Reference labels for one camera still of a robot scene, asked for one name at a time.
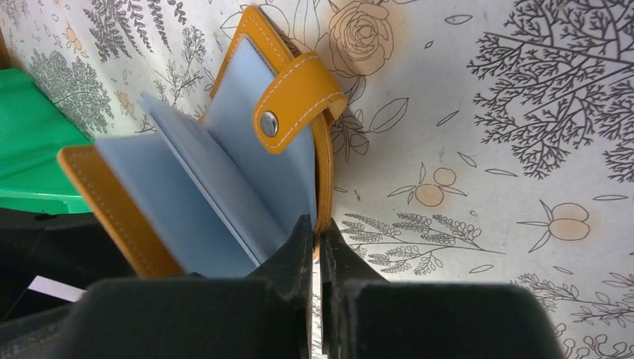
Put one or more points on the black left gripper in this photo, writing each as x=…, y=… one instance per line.
x=70, y=249

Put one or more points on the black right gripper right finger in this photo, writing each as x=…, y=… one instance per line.
x=341, y=269

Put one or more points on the orange leather card holder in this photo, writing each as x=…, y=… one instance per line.
x=221, y=195

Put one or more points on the green plastic bin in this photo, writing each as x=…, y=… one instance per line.
x=33, y=131

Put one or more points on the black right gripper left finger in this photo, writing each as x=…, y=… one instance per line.
x=287, y=312

